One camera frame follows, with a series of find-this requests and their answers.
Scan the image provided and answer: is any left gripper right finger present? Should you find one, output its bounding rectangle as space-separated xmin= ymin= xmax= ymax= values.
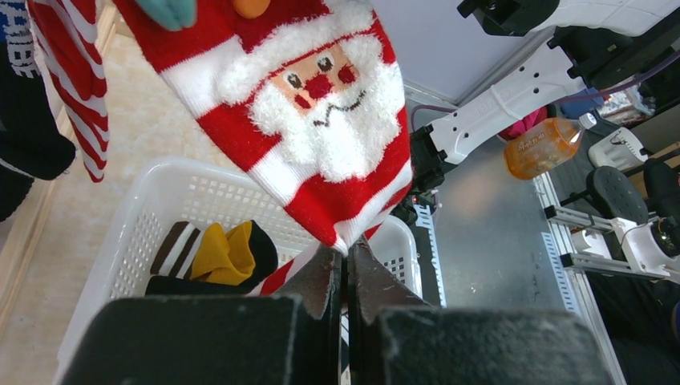
xmin=347 ymin=239 xmax=613 ymax=384

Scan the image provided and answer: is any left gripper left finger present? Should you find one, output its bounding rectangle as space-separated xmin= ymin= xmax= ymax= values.
xmin=62 ymin=246 xmax=342 ymax=384

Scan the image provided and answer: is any black sock plain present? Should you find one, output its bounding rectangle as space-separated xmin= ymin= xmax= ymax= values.
xmin=145 ymin=221 xmax=278 ymax=296

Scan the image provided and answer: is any red white striped sock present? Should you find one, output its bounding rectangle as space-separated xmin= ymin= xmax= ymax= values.
xmin=26 ymin=0 xmax=109 ymax=183

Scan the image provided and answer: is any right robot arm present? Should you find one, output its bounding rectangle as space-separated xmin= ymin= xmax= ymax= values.
xmin=411 ymin=1 xmax=679 ymax=194

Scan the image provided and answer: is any white plastic basket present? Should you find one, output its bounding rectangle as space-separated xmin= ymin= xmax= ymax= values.
xmin=53 ymin=156 xmax=424 ymax=385

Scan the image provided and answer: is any orange drink bottle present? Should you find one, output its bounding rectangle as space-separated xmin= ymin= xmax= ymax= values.
xmin=504 ymin=113 xmax=597 ymax=180

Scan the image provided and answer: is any black round stool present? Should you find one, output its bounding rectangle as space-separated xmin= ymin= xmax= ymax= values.
xmin=560 ymin=166 xmax=650 ymax=225

